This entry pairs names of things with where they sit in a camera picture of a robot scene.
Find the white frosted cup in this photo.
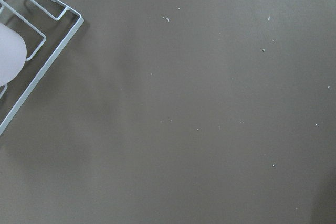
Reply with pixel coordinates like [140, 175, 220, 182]
[1, 23, 27, 86]

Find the white wire cup rack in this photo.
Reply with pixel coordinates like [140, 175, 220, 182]
[1, 0, 84, 132]

